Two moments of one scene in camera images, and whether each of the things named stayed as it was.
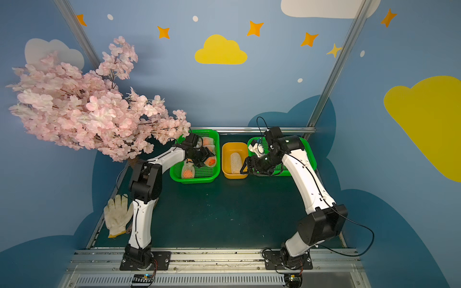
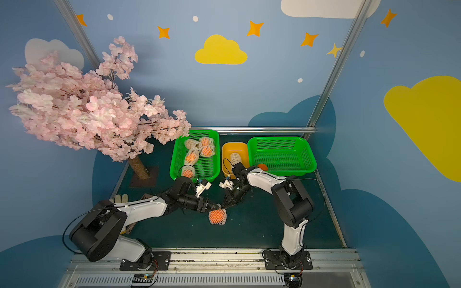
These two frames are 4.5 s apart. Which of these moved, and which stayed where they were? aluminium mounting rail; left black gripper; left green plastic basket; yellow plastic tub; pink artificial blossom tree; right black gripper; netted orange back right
Moved: left black gripper; right black gripper
Stayed: pink artificial blossom tree; aluminium mounting rail; netted orange back right; left green plastic basket; yellow plastic tub
